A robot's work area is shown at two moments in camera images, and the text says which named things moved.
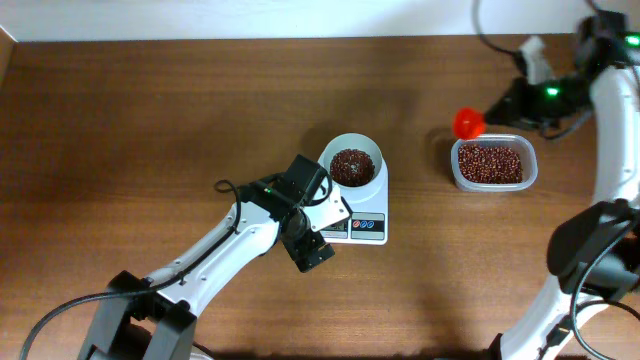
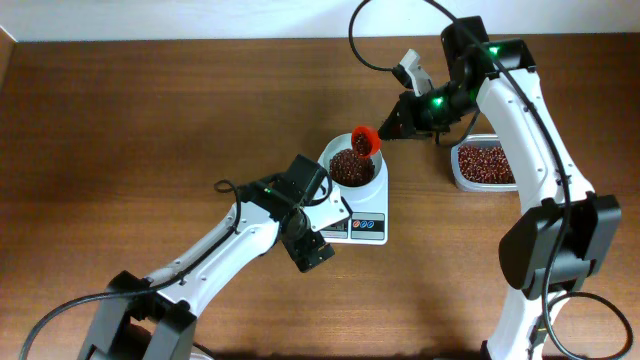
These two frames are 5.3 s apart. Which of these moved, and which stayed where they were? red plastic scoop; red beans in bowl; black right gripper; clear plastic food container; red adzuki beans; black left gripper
Moved: black right gripper; red plastic scoop
Stayed: red adzuki beans; clear plastic food container; black left gripper; red beans in bowl
